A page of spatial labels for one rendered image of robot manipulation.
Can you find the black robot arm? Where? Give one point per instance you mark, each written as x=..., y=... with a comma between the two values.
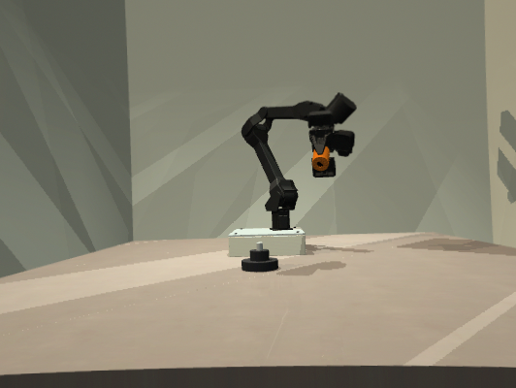
x=283, y=191

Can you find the orange knob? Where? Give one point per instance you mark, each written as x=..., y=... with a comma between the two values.
x=321, y=162

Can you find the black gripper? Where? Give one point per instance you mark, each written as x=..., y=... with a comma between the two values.
x=321, y=136

